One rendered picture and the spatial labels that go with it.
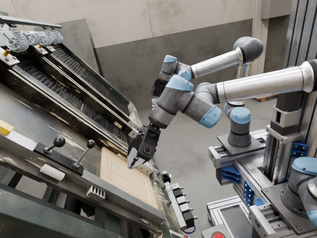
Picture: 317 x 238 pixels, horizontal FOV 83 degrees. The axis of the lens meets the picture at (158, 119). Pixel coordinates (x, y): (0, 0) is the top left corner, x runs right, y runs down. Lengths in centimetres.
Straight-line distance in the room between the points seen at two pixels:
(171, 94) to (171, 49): 375
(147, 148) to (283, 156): 79
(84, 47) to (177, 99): 353
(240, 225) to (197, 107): 150
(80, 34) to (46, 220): 366
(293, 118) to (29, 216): 107
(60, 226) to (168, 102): 46
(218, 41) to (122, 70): 226
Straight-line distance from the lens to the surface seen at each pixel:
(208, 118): 56
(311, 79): 69
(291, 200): 101
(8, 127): 78
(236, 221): 194
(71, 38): 408
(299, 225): 101
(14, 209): 61
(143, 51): 419
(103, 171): 98
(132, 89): 435
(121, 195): 92
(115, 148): 118
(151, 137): 57
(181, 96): 55
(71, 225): 66
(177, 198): 136
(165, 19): 425
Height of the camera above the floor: 183
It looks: 27 degrees down
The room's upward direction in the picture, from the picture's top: 10 degrees counter-clockwise
